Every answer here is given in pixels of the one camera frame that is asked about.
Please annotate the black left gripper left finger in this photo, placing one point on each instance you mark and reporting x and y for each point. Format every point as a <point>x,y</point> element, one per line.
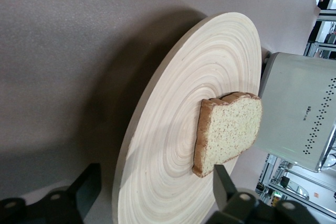
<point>84,190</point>

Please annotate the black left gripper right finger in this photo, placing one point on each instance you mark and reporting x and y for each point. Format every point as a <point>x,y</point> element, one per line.
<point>223,187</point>

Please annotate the brown toast slice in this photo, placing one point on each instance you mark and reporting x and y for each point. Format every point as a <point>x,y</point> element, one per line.
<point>231,132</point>

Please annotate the round wooden plate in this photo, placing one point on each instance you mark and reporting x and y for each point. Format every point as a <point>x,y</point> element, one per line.
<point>170,129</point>

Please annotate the cream and chrome toaster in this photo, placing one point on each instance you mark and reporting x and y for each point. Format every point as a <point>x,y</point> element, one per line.
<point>294,103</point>

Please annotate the aluminium profile frame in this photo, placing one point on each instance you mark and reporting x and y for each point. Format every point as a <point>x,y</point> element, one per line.
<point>269,176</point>
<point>324,14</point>

